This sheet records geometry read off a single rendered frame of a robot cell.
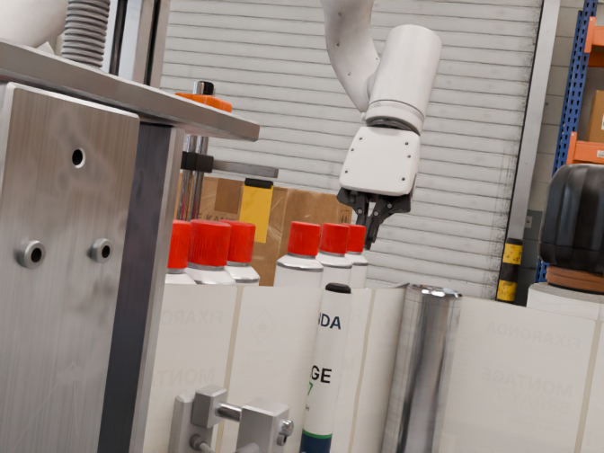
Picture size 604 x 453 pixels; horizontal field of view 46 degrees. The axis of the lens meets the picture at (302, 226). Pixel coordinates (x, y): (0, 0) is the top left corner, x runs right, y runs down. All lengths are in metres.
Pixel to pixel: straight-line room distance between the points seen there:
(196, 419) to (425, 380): 0.16
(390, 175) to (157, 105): 0.77
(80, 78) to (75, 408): 0.09
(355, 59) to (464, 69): 3.99
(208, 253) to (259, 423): 0.22
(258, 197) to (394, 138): 0.37
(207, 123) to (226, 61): 5.29
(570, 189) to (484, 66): 4.47
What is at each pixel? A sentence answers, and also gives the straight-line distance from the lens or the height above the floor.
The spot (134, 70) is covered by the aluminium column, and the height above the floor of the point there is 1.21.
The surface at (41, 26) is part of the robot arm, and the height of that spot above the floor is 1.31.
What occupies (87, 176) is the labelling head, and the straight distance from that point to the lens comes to 0.19.
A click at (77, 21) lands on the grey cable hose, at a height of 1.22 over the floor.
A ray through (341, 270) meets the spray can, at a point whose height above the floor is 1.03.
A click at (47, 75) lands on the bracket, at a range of 0.18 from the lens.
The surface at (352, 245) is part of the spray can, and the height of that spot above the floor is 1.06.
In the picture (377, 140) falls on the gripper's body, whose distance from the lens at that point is 1.00.
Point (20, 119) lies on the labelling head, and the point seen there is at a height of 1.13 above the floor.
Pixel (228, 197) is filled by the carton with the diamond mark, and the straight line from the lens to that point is 1.27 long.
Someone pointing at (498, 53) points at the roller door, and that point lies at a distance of 5.12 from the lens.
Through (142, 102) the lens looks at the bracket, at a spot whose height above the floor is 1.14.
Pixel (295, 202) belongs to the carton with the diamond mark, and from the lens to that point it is 1.24.
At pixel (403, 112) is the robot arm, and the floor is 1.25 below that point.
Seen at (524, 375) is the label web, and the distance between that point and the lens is 0.50.
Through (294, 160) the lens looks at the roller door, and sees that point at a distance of 5.24.
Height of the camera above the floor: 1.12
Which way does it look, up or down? 3 degrees down
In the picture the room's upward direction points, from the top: 8 degrees clockwise
